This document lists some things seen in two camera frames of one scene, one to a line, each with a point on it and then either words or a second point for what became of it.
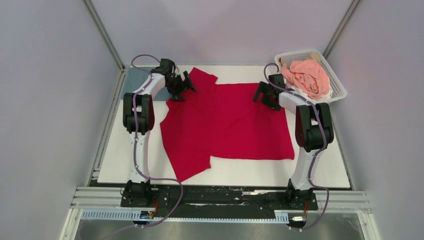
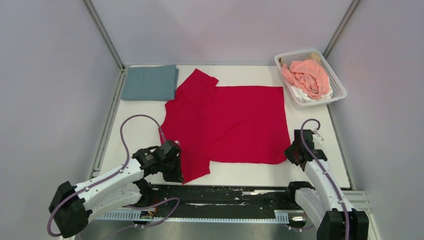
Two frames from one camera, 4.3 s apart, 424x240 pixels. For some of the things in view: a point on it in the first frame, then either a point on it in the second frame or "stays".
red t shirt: (221, 121) stays
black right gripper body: (266, 92) -> (289, 152)
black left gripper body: (176, 84) -> (171, 170)
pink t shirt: (306, 74) stays
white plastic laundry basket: (338, 91) stays
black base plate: (144, 194) stays
